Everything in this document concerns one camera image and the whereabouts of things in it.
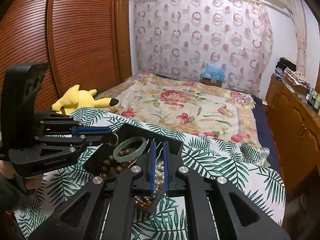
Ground white pearl necklace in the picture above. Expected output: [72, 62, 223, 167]
[134, 161, 167, 205]

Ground stack of folded clothes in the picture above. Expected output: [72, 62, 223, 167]
[274, 57, 312, 95]

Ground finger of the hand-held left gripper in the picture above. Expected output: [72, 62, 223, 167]
[35, 132, 118, 153]
[40, 119, 112, 137]

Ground gold ring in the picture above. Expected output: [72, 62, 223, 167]
[109, 132, 120, 147]

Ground yellow plush toy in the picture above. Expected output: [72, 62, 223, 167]
[52, 85, 120, 117]

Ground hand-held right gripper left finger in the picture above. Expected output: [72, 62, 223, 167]
[29, 140, 157, 240]

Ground brown wooden bead bracelet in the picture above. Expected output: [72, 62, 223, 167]
[100, 149, 137, 180]

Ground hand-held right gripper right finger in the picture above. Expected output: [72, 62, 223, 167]
[162, 141, 292, 240]

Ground wooden sideboard cabinet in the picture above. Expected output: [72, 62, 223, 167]
[265, 75, 320, 195]

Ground blue plush toy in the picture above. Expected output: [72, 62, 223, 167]
[200, 62, 228, 79]

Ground dark blue bed sheet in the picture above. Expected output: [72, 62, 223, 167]
[250, 94, 272, 150]

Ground person's left hand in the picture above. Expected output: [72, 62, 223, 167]
[0, 159, 43, 191]

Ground small cardboard box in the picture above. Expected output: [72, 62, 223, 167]
[202, 77, 223, 87]

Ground black jewelry box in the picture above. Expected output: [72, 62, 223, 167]
[82, 122, 184, 214]

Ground row of cosmetic bottles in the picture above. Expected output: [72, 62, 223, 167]
[304, 87, 320, 114]

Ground person's left forearm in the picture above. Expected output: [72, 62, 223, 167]
[0, 174, 28, 212]

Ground pale green jade bangle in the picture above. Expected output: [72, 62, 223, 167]
[113, 137, 147, 161]

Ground green leaf print tablecloth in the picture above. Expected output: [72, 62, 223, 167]
[15, 107, 285, 240]

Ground brown slatted wooden wardrobe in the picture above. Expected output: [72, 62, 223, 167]
[0, 0, 133, 135]

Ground floral bedspread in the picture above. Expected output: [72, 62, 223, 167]
[96, 72, 257, 148]

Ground cream tied curtain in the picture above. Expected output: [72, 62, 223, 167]
[287, 0, 308, 73]

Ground circle patterned curtain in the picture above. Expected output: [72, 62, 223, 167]
[130, 0, 274, 93]

